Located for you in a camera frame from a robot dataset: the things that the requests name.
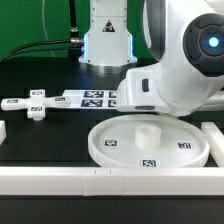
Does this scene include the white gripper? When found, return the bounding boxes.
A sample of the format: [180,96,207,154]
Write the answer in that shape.
[116,66,171,113]

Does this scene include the white round table top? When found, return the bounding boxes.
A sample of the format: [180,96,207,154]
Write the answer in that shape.
[88,114,210,168]

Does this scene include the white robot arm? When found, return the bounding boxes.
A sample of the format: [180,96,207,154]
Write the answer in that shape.
[79,0,224,116]

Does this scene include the white marker plate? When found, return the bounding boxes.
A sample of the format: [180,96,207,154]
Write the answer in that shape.
[63,90,116,109]

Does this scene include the white right fence bar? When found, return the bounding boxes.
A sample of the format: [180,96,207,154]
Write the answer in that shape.
[201,122,224,168]

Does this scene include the white fence bar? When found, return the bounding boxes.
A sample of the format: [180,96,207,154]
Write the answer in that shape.
[0,120,6,145]
[0,167,224,196]
[201,122,224,168]

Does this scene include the white cross-shaped table base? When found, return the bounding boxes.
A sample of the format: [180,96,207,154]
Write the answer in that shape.
[1,89,71,121]

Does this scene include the white front fence bar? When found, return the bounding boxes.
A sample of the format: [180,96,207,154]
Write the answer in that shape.
[0,167,224,196]

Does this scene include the white left fence bar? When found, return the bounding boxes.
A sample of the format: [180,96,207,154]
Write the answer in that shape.
[0,120,6,145]

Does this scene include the black upright cable connector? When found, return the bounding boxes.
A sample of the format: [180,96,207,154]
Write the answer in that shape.
[68,0,80,60]

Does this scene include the thin white cable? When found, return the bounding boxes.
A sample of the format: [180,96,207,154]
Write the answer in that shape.
[41,0,56,58]

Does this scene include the black cable pair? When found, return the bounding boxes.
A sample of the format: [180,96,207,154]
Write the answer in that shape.
[0,39,84,64]

